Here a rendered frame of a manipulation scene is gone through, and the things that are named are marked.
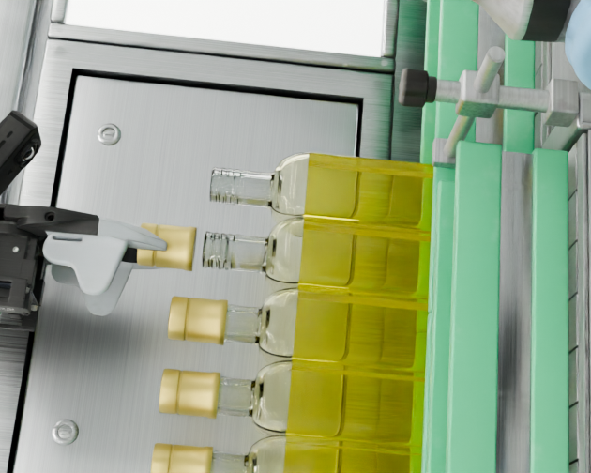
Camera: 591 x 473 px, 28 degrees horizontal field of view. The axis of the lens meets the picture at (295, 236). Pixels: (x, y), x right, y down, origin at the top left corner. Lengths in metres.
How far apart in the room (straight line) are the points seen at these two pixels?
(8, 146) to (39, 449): 0.26
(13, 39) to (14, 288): 0.35
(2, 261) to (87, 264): 0.06
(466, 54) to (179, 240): 0.28
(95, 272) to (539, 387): 0.34
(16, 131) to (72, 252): 0.11
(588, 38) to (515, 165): 0.43
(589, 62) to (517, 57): 0.56
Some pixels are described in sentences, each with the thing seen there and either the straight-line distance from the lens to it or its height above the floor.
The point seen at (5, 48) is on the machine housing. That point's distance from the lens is 1.18.
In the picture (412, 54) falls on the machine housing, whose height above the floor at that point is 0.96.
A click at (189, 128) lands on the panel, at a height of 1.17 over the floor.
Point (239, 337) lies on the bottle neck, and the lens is 0.92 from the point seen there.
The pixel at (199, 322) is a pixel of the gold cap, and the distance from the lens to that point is 0.91.
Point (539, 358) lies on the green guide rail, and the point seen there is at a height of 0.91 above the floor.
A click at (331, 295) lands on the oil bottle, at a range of 0.91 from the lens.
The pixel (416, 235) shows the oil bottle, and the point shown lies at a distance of 0.93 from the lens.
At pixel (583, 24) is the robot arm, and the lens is 0.43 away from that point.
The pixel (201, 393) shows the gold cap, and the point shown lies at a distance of 0.90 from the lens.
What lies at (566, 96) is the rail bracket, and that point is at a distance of 0.85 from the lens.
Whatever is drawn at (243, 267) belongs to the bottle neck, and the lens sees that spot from 0.93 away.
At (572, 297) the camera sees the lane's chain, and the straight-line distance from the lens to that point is 0.84.
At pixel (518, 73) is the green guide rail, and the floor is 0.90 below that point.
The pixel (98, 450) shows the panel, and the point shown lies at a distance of 1.04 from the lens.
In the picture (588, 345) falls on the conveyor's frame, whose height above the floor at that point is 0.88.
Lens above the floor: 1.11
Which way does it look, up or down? 2 degrees down
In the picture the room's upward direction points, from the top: 84 degrees counter-clockwise
